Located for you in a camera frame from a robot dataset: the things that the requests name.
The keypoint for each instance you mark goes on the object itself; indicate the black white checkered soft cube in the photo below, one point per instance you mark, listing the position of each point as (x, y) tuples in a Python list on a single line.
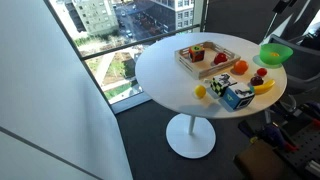
[(221, 82)]

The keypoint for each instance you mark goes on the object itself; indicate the yellow toy lemon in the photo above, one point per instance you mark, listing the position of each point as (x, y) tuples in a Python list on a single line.
[(200, 91)]

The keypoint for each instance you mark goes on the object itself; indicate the wooden tray box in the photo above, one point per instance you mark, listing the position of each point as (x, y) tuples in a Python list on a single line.
[(207, 66)]

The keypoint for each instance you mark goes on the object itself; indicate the red toy apple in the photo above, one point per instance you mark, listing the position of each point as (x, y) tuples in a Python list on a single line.
[(219, 58)]

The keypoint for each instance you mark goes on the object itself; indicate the orange toy fruit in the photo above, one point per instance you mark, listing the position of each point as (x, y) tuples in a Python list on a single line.
[(240, 67)]

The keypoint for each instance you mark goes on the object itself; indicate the dark purple toy plum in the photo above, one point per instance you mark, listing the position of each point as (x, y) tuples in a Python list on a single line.
[(256, 80)]

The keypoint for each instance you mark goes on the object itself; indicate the yellow toy banana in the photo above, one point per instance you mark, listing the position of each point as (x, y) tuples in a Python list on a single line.
[(260, 89)]

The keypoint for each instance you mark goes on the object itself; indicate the red toy strawberry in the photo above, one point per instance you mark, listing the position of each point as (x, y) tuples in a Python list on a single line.
[(261, 72)]

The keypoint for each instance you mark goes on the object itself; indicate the brown cardboard box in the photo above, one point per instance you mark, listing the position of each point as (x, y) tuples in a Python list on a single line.
[(259, 161)]

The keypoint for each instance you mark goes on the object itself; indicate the white round table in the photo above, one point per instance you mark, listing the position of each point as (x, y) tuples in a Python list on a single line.
[(190, 133)]

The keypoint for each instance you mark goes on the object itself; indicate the red orange soft cube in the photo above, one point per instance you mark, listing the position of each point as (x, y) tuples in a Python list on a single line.
[(196, 53)]

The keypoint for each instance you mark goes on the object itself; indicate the blue white soft cube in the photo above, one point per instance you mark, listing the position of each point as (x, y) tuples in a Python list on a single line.
[(238, 96)]

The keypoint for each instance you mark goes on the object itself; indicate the green plastic bowl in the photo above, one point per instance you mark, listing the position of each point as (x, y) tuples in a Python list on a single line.
[(284, 52)]

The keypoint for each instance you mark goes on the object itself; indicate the small orange fruit in bowl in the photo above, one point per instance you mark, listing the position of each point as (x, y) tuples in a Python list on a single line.
[(274, 54)]

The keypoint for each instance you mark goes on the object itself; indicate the grey chair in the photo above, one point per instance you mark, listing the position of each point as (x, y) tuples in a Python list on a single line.
[(303, 71)]

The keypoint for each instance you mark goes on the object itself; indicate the black perforated equipment cart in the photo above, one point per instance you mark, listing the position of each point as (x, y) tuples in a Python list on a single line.
[(295, 138)]

